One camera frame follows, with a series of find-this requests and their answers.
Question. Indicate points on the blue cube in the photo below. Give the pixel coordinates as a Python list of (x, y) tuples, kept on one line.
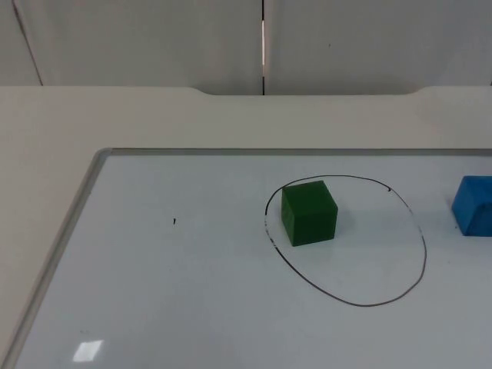
[(469, 207)]

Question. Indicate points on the green cube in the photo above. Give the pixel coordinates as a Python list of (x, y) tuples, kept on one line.
[(308, 213)]

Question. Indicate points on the grey-framed whiteboard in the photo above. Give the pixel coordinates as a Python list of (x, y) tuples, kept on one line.
[(192, 269)]

